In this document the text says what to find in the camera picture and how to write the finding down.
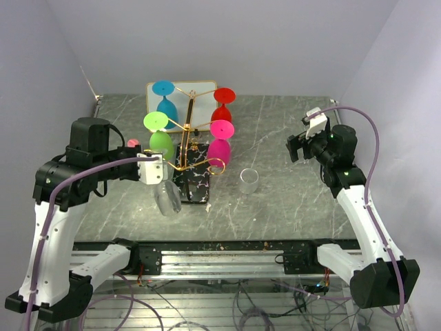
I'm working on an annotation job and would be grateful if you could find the gold framed mirror tray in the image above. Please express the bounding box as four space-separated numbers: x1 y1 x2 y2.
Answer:
145 81 218 133

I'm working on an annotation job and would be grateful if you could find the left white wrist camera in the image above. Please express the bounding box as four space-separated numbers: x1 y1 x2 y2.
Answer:
136 153 164 185

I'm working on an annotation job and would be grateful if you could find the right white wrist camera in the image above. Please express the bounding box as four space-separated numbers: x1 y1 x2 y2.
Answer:
302 107 328 139

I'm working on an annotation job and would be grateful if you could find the pink plastic wine glass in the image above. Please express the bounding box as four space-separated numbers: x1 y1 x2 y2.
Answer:
207 119 235 168

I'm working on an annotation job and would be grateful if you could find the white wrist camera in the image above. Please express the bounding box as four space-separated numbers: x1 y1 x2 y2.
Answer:
136 153 164 185
302 107 328 139

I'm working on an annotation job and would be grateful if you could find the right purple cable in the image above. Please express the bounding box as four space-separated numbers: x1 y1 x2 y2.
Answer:
271 105 406 318

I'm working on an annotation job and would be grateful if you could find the pink small bottle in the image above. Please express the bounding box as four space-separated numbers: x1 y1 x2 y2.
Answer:
127 139 140 147

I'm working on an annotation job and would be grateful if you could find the aluminium mounting rail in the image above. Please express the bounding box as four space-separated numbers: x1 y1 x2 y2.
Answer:
68 241 400 280

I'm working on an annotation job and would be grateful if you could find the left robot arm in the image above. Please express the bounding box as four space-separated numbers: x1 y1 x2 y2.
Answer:
5 117 141 323

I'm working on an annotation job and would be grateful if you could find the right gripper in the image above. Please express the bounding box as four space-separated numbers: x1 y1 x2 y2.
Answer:
286 124 334 167

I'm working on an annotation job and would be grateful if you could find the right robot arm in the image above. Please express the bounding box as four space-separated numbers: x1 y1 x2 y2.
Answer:
286 125 420 308

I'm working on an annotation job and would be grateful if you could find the clear glass cup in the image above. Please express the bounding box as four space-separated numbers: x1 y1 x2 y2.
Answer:
153 161 181 217
238 168 259 194

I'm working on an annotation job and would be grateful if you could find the green plastic wine glass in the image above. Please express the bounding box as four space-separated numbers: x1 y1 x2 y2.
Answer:
143 111 174 161

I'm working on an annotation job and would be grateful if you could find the gold wine glass rack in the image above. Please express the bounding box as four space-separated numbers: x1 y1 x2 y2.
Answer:
141 88 232 205

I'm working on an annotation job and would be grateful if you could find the red plastic wine glass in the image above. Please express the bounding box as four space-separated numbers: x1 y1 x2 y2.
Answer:
211 88 236 123

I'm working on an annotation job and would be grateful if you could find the blue plastic wine glass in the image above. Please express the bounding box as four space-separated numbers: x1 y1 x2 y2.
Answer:
152 80 178 132

